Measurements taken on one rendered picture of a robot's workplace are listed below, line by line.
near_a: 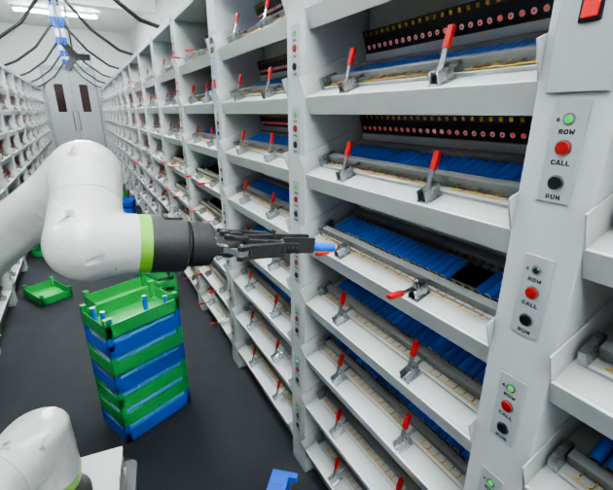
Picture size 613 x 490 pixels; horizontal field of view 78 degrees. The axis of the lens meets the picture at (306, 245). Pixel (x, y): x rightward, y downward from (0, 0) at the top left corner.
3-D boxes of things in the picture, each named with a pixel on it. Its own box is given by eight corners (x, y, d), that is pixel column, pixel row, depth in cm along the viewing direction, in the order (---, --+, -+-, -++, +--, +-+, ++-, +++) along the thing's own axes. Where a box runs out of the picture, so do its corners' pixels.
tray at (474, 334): (491, 367, 63) (486, 325, 59) (308, 255, 113) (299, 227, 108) (563, 302, 70) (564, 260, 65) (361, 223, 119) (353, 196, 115)
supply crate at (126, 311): (107, 341, 137) (103, 321, 134) (83, 323, 149) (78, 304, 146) (179, 309, 159) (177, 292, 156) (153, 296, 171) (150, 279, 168)
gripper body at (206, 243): (194, 227, 58) (251, 228, 63) (182, 215, 65) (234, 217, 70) (191, 274, 60) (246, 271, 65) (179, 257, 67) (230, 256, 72)
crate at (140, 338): (111, 360, 139) (107, 341, 137) (87, 340, 151) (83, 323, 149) (181, 326, 162) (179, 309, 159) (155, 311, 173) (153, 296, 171)
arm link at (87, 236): (42, 297, 54) (34, 259, 46) (46, 224, 60) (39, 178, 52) (147, 290, 61) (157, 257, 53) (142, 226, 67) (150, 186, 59)
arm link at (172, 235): (144, 266, 65) (152, 287, 57) (146, 198, 62) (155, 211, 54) (180, 265, 68) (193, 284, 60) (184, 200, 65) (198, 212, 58)
